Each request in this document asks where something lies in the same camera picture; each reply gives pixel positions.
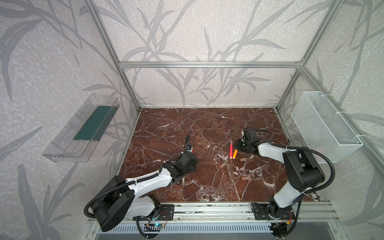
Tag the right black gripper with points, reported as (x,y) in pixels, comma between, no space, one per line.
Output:
(240,146)

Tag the white wire mesh basket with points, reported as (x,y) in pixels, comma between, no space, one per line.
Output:
(323,128)

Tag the orange marker group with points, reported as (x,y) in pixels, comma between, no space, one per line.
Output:
(235,153)

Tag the aluminium frame crossbar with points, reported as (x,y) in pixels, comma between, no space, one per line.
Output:
(263,65)

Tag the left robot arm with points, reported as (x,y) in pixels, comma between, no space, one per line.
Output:
(125,198)

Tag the clear plastic wall tray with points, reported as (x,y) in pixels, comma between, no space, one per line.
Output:
(77,141)

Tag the pink marker group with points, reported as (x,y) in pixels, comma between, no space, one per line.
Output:
(231,149)

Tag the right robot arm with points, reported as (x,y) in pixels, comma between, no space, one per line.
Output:
(307,171)

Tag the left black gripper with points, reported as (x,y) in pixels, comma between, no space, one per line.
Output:
(186,151)

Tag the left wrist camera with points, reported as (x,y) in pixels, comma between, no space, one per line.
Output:
(189,148)

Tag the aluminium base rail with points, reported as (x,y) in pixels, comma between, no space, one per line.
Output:
(242,212)

